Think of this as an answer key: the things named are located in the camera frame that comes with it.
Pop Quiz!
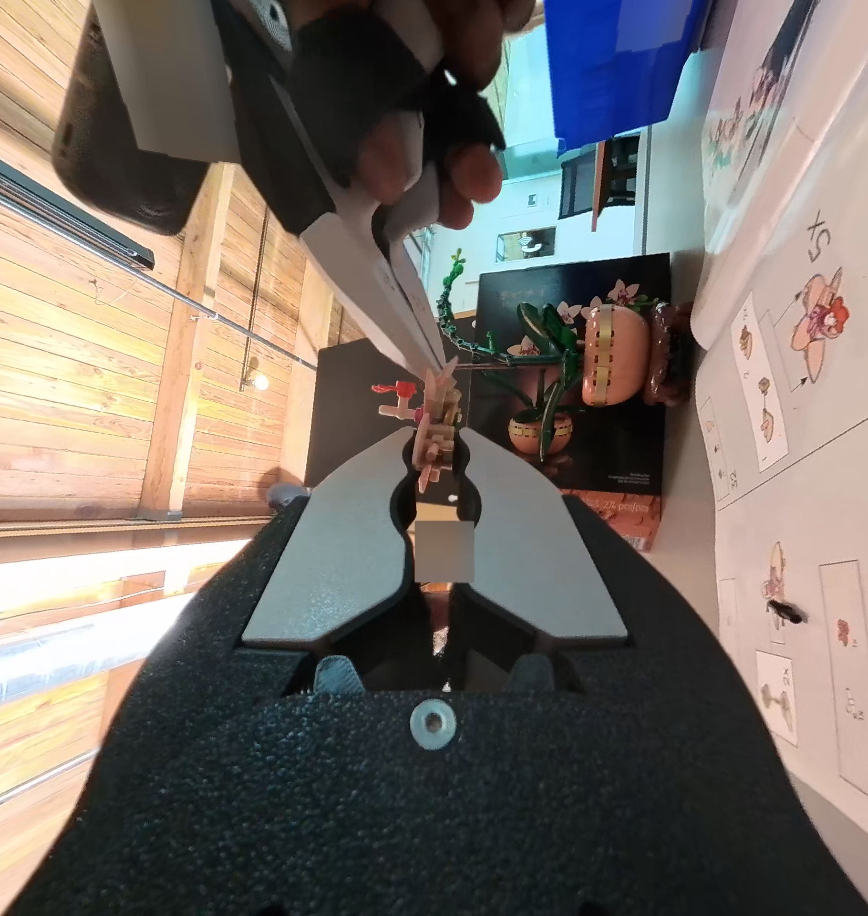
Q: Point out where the small wall sign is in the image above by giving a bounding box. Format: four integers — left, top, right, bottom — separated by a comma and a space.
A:
497, 227, 558, 260

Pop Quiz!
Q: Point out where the person's right hand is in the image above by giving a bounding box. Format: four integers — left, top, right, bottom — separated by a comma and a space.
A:
291, 0, 544, 231

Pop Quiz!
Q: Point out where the toy brick orchid plant pot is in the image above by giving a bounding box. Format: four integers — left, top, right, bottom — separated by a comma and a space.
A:
434, 248, 694, 412

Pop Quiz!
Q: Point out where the black ceiling light track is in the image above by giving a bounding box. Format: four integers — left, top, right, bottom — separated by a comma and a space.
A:
0, 146, 156, 271

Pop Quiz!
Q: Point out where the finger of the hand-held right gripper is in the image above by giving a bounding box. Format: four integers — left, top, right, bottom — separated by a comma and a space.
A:
297, 192, 436, 375
384, 215, 456, 367

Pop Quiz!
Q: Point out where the building instruction booklet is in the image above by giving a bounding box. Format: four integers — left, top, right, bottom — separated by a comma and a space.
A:
692, 0, 868, 806

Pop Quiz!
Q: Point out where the silver air duct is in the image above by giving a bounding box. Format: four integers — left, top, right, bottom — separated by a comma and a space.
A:
0, 621, 114, 714

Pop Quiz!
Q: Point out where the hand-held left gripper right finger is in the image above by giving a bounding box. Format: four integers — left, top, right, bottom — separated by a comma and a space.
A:
450, 428, 630, 694

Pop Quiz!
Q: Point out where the toy brick orchid flower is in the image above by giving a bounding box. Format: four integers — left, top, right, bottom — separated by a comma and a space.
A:
372, 356, 465, 496

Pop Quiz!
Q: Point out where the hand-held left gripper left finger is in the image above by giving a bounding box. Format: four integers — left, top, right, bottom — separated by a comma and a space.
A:
241, 428, 415, 695

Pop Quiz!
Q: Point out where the printed toy set box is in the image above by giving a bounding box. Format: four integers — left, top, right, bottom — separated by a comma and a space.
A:
468, 252, 672, 553

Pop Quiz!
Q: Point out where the black cardboard box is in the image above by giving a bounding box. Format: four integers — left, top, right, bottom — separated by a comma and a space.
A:
307, 336, 479, 496

